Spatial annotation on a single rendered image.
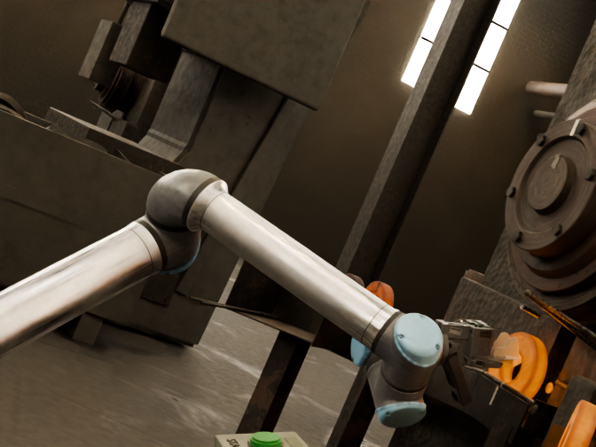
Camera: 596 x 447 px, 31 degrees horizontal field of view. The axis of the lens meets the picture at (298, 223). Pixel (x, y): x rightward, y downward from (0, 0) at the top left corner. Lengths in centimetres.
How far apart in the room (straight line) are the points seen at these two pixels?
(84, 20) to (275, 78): 739
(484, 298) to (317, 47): 239
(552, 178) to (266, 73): 263
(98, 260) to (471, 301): 95
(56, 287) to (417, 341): 68
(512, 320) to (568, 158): 44
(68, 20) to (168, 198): 987
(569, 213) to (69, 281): 95
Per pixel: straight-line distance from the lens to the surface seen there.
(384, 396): 198
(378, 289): 282
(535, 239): 212
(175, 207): 205
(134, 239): 211
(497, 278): 262
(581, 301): 209
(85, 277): 205
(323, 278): 193
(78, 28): 1190
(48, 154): 419
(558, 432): 185
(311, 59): 471
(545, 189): 215
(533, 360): 219
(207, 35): 450
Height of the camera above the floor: 91
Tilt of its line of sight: 2 degrees down
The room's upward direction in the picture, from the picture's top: 23 degrees clockwise
